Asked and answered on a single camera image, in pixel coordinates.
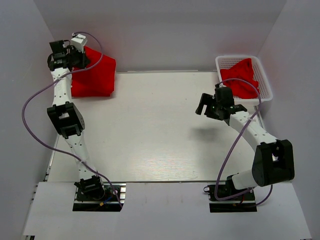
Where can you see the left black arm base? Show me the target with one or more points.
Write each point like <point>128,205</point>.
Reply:
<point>92,195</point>

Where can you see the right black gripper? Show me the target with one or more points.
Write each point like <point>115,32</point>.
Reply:
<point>206,99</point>

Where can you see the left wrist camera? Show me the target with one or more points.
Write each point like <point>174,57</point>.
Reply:
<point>79,41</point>

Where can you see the red t shirts in basket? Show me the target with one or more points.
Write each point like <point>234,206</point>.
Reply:
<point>241,81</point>

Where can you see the white plastic basket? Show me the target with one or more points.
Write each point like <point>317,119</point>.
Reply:
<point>225,62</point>

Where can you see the folded red t shirt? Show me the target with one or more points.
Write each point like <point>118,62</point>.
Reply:
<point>102,86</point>

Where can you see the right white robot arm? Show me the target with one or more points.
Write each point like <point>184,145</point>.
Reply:
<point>273,160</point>

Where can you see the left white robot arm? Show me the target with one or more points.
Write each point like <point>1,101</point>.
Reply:
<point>64,115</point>

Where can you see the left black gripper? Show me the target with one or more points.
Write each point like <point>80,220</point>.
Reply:
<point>84,60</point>

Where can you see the red t shirt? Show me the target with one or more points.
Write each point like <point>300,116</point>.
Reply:
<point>102,86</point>
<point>106,67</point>

